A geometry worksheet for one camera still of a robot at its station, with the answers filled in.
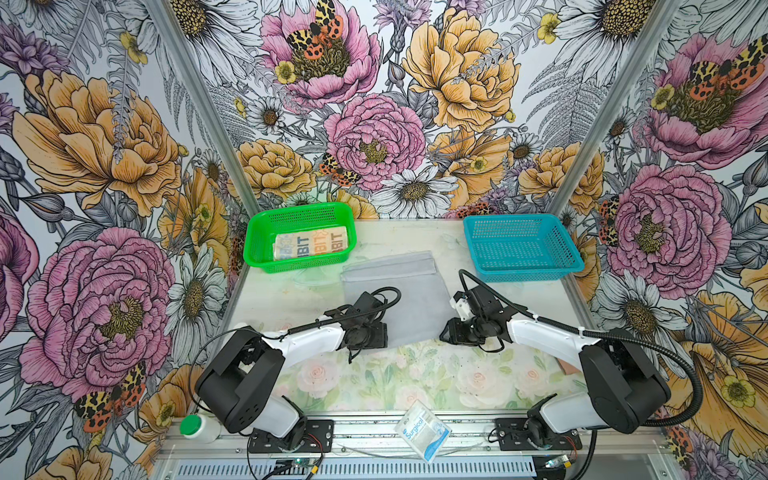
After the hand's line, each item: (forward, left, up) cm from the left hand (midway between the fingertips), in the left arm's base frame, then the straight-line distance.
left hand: (375, 346), depth 88 cm
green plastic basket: (+43, +43, +4) cm, 61 cm away
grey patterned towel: (+37, +29, +3) cm, 47 cm away
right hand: (-1, -21, +2) cm, 21 cm away
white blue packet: (-21, -12, -1) cm, 25 cm away
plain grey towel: (+11, -15, -1) cm, 19 cm away
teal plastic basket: (+38, -59, -1) cm, 70 cm away
